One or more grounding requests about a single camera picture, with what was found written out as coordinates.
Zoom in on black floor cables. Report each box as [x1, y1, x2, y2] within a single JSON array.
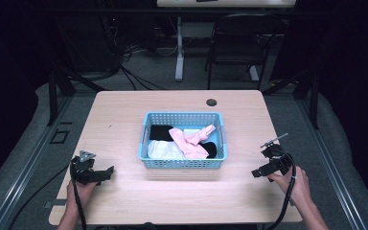
[[102, 12, 169, 91]]

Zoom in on person's left hand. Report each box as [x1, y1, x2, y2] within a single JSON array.
[[65, 180, 98, 213]]

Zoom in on metal floor rail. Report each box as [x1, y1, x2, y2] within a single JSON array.
[[296, 95, 368, 230], [0, 95, 75, 230]]

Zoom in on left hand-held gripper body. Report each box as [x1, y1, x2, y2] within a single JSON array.
[[69, 149, 103, 186]]

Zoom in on black cable on floor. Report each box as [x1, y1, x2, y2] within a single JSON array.
[[7, 163, 73, 230]]

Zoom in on person's right hand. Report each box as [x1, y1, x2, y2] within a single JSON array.
[[266, 165, 311, 209]]

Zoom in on black metal stand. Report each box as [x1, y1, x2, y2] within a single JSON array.
[[262, 68, 321, 130], [45, 61, 107, 127]]

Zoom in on black chair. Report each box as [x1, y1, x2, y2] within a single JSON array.
[[203, 12, 283, 91]]

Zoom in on blue plastic basket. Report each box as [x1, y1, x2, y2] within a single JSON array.
[[137, 110, 229, 170]]

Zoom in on black sock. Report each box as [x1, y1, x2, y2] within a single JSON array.
[[199, 141, 219, 159], [149, 125, 175, 143]]

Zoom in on white sock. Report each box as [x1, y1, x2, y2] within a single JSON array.
[[147, 139, 187, 160]]

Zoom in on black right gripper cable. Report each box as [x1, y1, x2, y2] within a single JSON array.
[[265, 152, 298, 230]]

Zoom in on white desk leg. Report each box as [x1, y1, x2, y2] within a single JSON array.
[[174, 16, 187, 82]]

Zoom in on white desk foot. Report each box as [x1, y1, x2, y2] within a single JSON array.
[[248, 64, 261, 82]]

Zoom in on long pink sock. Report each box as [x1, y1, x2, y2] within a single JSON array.
[[168, 126, 211, 160]]

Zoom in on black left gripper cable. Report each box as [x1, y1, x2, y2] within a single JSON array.
[[70, 161, 88, 230]]

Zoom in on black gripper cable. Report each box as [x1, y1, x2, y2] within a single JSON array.
[[265, 152, 298, 230], [70, 161, 88, 230]]

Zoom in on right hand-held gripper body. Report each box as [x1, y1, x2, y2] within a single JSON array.
[[260, 132, 294, 176]]

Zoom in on short pink sock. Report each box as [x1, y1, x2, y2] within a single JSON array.
[[185, 124, 217, 147]]

